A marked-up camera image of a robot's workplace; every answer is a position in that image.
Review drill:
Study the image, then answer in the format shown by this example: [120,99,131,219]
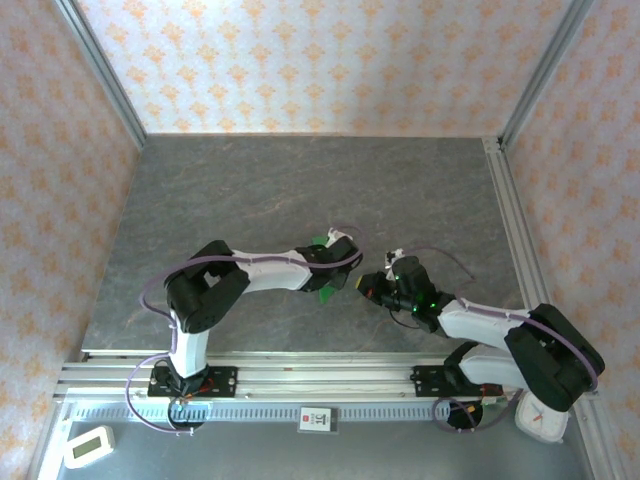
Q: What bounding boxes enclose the grey slotted cable duct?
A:
[69,402,501,424]

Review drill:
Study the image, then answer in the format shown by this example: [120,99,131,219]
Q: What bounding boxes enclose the small label card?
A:
[298,407,334,434]

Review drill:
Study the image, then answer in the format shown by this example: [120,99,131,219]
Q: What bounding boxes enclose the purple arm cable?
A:
[409,244,601,434]
[124,224,365,436]

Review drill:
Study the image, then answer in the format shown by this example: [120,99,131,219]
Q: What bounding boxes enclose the aluminium mounting rail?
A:
[53,352,599,401]

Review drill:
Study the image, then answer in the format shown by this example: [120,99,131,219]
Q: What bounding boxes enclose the green paper sheet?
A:
[308,234,340,305]

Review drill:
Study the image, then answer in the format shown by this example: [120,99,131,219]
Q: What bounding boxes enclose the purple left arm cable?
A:
[124,224,365,436]

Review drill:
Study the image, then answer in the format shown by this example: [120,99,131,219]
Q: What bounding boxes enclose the aluminium frame post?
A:
[499,0,596,151]
[52,0,150,151]

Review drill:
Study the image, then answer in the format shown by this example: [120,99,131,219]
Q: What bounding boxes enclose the white analog clock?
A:
[514,392,571,445]

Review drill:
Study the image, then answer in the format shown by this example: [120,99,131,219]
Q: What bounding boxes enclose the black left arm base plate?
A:
[148,367,239,399]

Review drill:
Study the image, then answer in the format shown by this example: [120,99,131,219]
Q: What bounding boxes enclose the aluminium side rail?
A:
[480,135,571,361]

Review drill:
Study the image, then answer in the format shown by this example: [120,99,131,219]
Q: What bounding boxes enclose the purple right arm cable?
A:
[409,244,601,434]

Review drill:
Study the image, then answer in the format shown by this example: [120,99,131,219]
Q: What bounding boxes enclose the grey metal sheet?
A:
[54,419,594,480]

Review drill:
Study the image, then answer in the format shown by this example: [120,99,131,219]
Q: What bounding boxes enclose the white digital timer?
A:
[63,424,116,470]

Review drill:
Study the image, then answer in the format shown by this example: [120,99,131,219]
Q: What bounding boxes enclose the red orange power wires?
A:
[469,382,506,414]
[180,375,217,402]

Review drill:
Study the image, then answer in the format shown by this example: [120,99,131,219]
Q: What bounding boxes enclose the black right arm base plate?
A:
[412,364,501,399]

